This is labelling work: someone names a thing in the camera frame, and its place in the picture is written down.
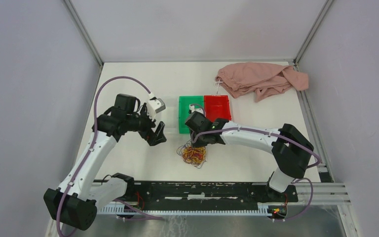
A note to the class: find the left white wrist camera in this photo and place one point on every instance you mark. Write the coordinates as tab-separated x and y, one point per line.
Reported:
155	106

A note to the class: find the right controller board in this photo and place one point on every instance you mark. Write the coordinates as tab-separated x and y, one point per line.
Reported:
277	212

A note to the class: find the clear plastic bin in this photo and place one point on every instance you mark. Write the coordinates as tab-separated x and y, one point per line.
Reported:
170	115

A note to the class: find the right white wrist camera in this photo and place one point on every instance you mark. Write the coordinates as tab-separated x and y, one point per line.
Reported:
198	109

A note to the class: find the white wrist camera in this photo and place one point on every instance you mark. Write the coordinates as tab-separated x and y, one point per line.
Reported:
198	109
155	106

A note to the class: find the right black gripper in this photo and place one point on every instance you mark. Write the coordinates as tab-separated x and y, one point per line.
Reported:
198	143

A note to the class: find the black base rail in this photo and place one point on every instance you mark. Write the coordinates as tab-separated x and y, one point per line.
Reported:
190	205

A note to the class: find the aluminium frame rail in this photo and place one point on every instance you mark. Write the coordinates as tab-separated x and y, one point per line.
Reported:
301	193

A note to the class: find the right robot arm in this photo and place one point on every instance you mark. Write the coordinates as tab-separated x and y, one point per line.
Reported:
291	150

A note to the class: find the red plastic bin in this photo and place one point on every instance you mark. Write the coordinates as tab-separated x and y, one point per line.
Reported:
217	107

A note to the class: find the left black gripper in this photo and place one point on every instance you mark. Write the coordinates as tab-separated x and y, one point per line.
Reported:
147	135

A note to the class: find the pink cloth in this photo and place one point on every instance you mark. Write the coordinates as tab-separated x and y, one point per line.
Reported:
262	79

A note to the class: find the white slotted cable duct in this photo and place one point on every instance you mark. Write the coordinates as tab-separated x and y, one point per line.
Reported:
119	209

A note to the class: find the green plastic bin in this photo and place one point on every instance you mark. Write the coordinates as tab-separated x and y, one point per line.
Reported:
184	110

